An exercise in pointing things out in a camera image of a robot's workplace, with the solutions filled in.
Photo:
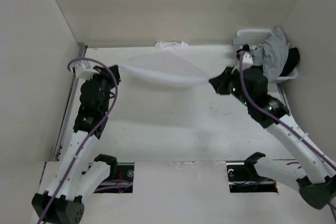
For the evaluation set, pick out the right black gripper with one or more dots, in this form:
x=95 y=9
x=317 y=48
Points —
x=219 y=82

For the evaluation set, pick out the grey tank top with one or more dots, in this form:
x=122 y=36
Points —
x=276 y=42

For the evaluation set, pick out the black tank top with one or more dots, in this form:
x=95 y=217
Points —
x=291 y=61

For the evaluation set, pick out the white tank top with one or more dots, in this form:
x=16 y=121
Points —
x=166 y=66

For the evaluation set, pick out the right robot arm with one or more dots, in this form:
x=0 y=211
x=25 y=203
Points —
x=314 y=178

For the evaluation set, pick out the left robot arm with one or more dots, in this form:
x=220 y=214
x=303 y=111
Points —
x=64 y=199

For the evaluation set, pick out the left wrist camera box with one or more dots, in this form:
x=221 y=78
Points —
x=83 y=70

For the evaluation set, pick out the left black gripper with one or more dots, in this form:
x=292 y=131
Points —
x=104 y=74

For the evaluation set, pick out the white plastic laundry basket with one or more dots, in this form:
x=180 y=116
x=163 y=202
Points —
x=247 y=40

